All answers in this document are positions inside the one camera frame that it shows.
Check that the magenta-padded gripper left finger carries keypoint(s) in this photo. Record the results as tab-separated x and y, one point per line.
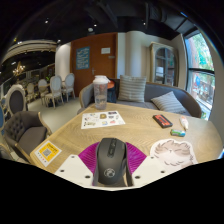
74	168

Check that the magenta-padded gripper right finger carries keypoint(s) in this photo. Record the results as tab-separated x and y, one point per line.
148	168

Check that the black computer mouse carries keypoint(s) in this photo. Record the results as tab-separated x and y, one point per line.
111	160

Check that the cat-shaped mouse pad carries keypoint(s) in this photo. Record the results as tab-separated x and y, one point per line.
173	153

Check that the yellow and white code card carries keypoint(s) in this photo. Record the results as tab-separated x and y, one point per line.
47	152

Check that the small green packet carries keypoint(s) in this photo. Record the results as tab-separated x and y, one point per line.
177	133

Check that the black and red flat box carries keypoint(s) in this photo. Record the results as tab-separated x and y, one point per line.
162	121

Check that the white printed paper sheet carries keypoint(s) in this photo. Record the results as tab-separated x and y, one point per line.
101	120

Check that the pink tube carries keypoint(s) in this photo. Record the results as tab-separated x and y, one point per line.
184	122

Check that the grey tufted armchair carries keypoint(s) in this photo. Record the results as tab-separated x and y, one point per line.
25	131

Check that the grey curved sofa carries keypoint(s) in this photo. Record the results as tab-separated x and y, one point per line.
156	93

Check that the clear shaker bottle white lid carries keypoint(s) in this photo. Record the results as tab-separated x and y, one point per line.
100	93

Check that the dark bag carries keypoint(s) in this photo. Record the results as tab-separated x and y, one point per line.
112	95

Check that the striped square cushion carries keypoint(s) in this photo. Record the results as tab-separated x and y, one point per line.
132	88

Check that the group of white dining chairs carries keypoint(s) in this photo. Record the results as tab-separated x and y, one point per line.
55	88

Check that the white-framed grey chair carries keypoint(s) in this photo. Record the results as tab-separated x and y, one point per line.
16	100

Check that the brown wooden door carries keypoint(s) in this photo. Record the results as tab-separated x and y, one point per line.
98	70

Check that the glass-fronted wooden cabinet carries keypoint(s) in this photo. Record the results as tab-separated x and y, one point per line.
164	63

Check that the black-framed window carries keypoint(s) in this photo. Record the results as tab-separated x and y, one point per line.
200	73

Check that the blue poster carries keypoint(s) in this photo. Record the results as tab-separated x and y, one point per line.
82	58

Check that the chandelier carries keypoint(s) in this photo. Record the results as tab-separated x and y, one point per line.
18	69

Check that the small white sign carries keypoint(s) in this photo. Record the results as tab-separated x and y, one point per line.
105	50

